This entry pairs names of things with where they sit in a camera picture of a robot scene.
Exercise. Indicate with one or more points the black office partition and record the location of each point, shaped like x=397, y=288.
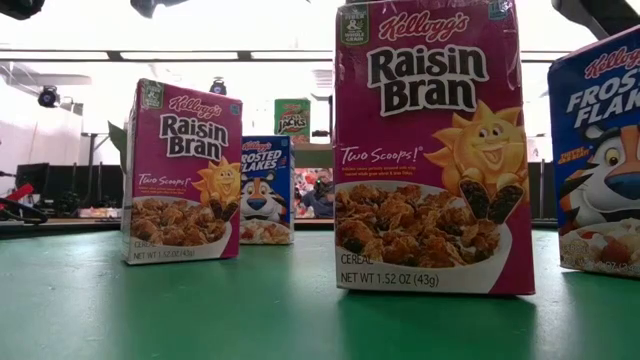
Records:
x=65, y=185

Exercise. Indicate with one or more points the black round ceiling fixture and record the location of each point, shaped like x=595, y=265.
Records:
x=218, y=86
x=48, y=96

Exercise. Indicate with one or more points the wooden shelf with black frame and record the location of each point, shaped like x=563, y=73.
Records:
x=312, y=156

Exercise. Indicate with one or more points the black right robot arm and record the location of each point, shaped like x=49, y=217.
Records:
x=605, y=15

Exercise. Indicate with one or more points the green table mat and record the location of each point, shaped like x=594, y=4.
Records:
x=200, y=310

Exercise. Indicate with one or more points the green plant in white pot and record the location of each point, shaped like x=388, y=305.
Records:
x=117, y=140

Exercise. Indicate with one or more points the person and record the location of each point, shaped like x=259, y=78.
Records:
x=317, y=197

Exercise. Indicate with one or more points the Raisin Bran cereal box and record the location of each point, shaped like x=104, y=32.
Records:
x=430, y=150
x=182, y=170

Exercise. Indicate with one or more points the Apple Jacks cereal box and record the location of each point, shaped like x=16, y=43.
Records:
x=292, y=120

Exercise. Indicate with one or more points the Frosted Flakes cereal box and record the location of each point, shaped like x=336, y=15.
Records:
x=265, y=190
x=600, y=150

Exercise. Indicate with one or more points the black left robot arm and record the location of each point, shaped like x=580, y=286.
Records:
x=17, y=6

